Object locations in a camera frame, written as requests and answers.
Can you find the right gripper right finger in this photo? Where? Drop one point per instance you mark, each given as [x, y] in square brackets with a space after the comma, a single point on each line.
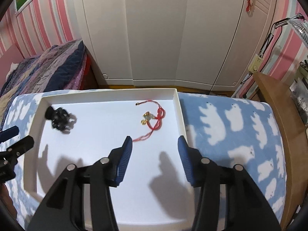
[247, 208]

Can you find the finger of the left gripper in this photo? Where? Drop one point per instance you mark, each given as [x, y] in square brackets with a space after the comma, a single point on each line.
[8, 133]
[20, 147]

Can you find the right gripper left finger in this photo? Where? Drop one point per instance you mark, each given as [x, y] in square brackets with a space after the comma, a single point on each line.
[62, 208]

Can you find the black hair claw clip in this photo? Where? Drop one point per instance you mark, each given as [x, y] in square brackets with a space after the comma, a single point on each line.
[60, 119]

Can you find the person's left hand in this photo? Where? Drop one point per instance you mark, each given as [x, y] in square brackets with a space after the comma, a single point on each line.
[7, 200]

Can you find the white shallow tray box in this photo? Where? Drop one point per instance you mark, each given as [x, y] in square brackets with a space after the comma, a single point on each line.
[154, 194]

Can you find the blue polar bear blanket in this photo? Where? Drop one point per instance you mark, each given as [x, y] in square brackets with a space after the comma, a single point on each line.
[226, 130]

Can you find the striped purple blue quilt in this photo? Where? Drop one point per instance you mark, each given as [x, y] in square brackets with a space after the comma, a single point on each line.
[52, 70]

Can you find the wooden desk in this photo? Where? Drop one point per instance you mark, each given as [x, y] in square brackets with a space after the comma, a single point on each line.
[293, 132]

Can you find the green storage bag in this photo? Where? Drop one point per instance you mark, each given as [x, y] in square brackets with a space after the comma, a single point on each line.
[299, 91]

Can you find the white wardrobe with ornaments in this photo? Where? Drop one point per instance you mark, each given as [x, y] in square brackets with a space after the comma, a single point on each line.
[201, 44]

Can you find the wall power socket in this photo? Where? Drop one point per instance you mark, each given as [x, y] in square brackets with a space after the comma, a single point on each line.
[255, 64]

